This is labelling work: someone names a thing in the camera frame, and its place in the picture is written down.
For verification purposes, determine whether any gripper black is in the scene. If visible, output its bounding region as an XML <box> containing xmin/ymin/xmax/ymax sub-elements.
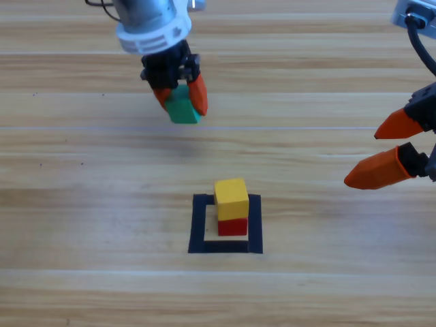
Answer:
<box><xmin>140</xmin><ymin>40</ymin><xmax>209</xmax><ymax>116</ymax></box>
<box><xmin>343</xmin><ymin>81</ymin><xmax>436</xmax><ymax>190</ymax></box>

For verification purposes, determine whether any green wooden block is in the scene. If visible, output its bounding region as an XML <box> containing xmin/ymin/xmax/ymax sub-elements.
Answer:
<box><xmin>165</xmin><ymin>84</ymin><xmax>204</xmax><ymax>125</ymax></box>

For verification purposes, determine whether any yellow wooden block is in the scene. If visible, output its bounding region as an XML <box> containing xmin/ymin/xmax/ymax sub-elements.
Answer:
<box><xmin>214</xmin><ymin>178</ymin><xmax>249</xmax><ymax>221</ymax></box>

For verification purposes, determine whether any red wooden block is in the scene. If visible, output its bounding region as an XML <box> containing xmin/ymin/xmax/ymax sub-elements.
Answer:
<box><xmin>217</xmin><ymin>217</ymin><xmax>249</xmax><ymax>237</ymax></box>

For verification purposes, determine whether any black tape square outline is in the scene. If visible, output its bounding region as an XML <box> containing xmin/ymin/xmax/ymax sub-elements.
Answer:
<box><xmin>187</xmin><ymin>193</ymin><xmax>264</xmax><ymax>255</ymax></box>

